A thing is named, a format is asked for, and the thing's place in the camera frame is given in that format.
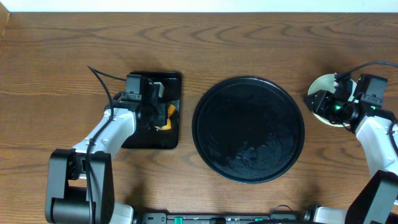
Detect orange green sponge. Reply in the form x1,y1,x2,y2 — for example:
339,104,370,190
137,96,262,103
155,104,177,131

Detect pale blue plate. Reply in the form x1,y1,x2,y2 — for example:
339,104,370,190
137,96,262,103
307,73,358,128

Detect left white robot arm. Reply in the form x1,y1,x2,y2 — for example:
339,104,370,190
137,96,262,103
45,75,168,223

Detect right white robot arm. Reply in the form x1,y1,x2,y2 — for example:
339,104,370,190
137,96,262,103
304,90,397,223

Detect black rectangular tray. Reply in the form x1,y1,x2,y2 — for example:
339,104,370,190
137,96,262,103
120,71,182,149

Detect black round tray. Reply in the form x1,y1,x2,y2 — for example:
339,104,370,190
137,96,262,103
192,77,305,184

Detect left black cable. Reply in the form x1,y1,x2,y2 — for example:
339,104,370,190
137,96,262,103
83,65,128,224

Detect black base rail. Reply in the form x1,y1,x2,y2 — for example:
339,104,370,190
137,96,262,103
132,213,303,224

